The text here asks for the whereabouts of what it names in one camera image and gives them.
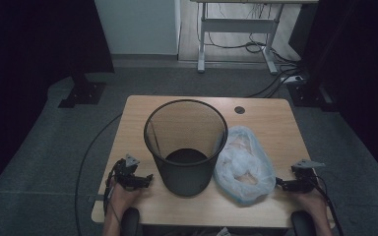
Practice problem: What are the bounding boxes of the hand-held gripper cable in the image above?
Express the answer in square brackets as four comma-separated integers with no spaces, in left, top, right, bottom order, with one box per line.
[102,161,121,219]
[308,175,345,236]

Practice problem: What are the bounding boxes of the black mesh trash bin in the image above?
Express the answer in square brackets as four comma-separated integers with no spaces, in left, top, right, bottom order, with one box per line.
[143,98,229,198]

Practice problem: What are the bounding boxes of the grey tape strip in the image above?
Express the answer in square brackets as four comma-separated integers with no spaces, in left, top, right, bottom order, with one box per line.
[87,194,109,204]

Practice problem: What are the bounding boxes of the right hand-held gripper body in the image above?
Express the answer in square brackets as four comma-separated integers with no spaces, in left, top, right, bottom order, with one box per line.
[290,159,326,194]

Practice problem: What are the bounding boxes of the black stand base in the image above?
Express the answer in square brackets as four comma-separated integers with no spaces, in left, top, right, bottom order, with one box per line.
[286,82,339,113]
[58,73,107,109]

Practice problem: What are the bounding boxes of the person's right hand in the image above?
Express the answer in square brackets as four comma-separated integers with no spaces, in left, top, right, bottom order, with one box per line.
[289,190,328,219]

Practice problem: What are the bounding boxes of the black cables under desk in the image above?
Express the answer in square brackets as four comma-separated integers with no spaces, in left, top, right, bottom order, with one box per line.
[196,3,308,99]

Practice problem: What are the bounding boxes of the right hand-held gripper cable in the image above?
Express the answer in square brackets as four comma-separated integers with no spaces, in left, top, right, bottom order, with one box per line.
[308,175,345,236]

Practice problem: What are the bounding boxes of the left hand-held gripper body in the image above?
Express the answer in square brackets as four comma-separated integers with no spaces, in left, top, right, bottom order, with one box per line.
[112,153,142,191]

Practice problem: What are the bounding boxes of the left hand-held gripper cable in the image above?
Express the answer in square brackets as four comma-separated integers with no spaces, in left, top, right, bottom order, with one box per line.
[102,161,121,219]

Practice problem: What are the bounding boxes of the white desk frame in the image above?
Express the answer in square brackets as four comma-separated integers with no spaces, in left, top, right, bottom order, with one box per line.
[190,0,319,75]

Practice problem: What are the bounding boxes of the white power strip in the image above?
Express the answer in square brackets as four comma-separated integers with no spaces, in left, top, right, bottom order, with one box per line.
[280,75,305,85]

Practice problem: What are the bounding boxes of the long black floor cable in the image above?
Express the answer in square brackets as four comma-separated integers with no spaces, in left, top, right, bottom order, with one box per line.
[74,113,123,236]

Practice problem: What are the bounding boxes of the dark curtain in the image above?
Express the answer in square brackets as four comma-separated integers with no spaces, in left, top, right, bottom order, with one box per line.
[0,0,115,201]
[288,0,378,190]

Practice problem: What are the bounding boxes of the translucent plastic trash bag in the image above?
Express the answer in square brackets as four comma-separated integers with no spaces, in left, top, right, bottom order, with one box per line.
[212,125,277,206]

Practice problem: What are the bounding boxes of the person's left hand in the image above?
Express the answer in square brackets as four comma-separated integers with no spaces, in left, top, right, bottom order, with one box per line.
[106,183,143,214]

